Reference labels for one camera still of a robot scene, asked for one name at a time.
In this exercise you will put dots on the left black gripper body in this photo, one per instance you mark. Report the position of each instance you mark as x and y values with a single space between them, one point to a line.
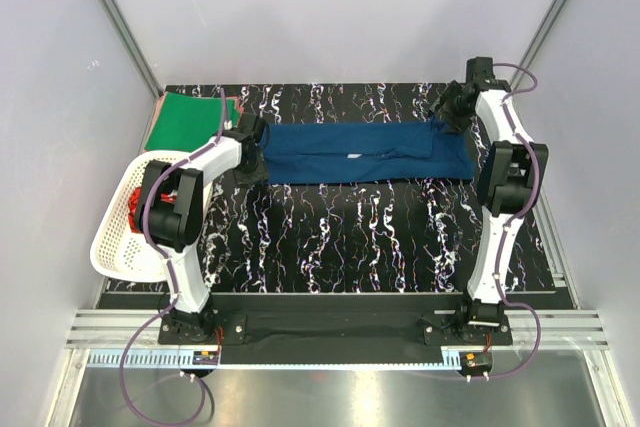
252 172

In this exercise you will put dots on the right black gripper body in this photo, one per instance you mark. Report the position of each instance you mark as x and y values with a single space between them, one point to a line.
457 116

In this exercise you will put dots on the blue t shirt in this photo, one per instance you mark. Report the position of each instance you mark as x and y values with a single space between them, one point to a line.
341 153

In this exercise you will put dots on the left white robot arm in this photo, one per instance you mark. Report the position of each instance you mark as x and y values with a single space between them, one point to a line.
170 207

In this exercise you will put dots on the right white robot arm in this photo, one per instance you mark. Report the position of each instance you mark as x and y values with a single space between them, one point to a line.
508 186

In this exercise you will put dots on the folded pink t shirt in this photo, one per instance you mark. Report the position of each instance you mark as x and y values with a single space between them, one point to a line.
157 109

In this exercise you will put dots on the red and white t shirt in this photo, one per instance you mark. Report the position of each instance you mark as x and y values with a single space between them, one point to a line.
133 203

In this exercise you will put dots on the white plastic laundry basket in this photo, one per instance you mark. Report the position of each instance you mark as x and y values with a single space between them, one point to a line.
118 253

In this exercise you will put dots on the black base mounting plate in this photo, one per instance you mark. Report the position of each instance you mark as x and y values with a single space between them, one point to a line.
436 319

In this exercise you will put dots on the left small electronics board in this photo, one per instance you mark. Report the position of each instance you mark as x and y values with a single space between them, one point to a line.
206 357

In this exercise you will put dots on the small electronics board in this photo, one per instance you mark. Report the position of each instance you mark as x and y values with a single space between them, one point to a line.
477 359
206 357

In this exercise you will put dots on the right small electronics board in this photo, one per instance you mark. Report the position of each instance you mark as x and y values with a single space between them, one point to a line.
477 359

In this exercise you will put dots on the right aluminium frame post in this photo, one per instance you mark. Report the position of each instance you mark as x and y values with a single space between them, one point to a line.
546 26

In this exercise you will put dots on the aluminium frame post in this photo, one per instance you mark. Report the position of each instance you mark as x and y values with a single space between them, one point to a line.
546 26
131 46

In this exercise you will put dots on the left aluminium frame post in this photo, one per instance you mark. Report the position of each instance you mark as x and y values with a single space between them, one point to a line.
131 46

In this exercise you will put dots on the white slotted cable duct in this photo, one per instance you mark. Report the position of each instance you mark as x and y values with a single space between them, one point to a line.
174 358

